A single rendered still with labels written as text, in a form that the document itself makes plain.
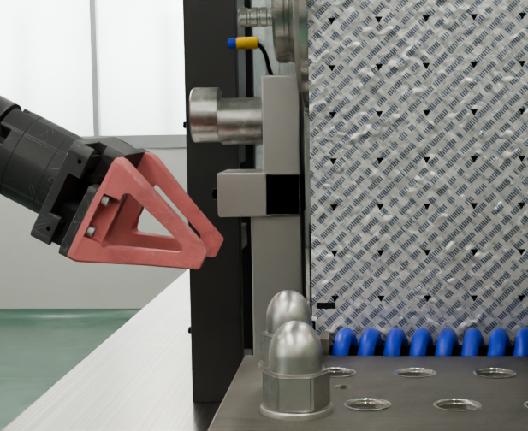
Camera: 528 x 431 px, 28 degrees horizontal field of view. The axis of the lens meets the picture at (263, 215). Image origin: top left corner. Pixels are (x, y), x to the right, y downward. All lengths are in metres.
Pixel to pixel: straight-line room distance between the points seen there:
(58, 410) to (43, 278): 5.55
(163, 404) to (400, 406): 0.54
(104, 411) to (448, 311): 0.45
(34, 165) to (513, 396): 0.32
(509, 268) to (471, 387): 0.13
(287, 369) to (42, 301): 6.12
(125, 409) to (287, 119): 0.40
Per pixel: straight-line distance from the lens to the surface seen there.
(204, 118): 0.77
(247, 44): 0.81
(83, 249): 0.65
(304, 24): 0.68
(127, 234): 0.73
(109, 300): 6.52
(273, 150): 0.76
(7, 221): 6.63
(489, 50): 0.69
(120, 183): 0.64
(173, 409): 1.04
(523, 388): 0.59
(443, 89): 0.68
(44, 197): 0.68
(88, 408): 1.06
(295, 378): 0.52
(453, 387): 0.59
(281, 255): 0.77
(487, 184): 0.69
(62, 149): 0.68
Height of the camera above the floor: 1.17
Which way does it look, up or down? 5 degrees down
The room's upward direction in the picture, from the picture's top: 1 degrees counter-clockwise
